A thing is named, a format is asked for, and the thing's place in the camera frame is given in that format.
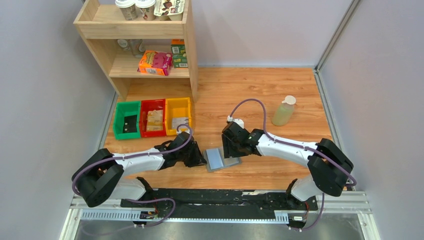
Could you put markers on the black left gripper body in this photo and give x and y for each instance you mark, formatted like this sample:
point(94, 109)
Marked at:
point(191, 158)

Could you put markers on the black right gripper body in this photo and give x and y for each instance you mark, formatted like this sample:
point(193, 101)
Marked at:
point(232, 149)

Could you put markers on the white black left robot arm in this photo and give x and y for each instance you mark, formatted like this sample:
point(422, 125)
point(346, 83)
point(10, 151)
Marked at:
point(102, 176)

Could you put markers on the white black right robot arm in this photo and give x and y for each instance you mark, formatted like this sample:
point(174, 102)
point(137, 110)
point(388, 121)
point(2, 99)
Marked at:
point(329, 168)

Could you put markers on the silver card in yellow bin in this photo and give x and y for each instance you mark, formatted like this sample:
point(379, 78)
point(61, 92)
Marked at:
point(176, 121)

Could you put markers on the lower gold card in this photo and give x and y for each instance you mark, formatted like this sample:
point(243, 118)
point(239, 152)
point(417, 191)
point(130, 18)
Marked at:
point(154, 128)

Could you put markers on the black card in green bin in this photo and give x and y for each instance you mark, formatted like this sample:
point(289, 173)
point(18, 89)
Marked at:
point(130, 124)

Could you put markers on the yellow plastic bin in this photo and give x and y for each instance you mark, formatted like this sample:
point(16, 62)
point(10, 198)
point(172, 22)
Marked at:
point(177, 107)

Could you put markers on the red plastic bin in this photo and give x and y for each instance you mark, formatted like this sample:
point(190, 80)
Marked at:
point(150, 105)

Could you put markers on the green liquid bottle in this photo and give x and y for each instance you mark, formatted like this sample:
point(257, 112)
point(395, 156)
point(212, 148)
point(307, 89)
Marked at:
point(284, 112)

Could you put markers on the green plastic bin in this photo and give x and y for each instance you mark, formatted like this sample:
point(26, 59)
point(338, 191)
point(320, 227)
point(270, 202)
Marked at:
point(125, 109)

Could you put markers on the orange pink snack box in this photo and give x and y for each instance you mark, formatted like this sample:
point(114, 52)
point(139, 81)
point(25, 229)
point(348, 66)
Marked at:
point(156, 63)

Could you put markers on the green carton box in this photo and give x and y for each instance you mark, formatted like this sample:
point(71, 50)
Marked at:
point(179, 54)

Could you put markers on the wooden shelf unit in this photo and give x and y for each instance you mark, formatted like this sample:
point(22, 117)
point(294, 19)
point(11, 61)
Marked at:
point(118, 44)

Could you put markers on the clear glass jar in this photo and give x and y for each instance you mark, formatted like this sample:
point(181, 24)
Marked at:
point(137, 47)

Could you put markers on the chocolate pudding pack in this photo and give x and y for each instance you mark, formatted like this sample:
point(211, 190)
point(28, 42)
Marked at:
point(169, 9)

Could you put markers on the white lid paper cup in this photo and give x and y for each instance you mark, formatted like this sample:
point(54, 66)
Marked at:
point(127, 8)

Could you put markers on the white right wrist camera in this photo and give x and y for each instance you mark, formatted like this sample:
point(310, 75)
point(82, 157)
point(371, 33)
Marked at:
point(239, 121)

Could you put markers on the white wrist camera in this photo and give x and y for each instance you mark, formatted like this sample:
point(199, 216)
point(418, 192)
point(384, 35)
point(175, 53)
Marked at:
point(239, 121)
point(183, 130)

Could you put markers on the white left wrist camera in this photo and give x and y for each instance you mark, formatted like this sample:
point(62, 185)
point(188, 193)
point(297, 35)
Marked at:
point(183, 130)

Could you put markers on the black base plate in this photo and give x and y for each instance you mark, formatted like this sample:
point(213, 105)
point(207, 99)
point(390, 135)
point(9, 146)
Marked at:
point(227, 204)

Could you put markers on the aluminium frame rail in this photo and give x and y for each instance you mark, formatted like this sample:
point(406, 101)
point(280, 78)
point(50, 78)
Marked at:
point(351, 209)

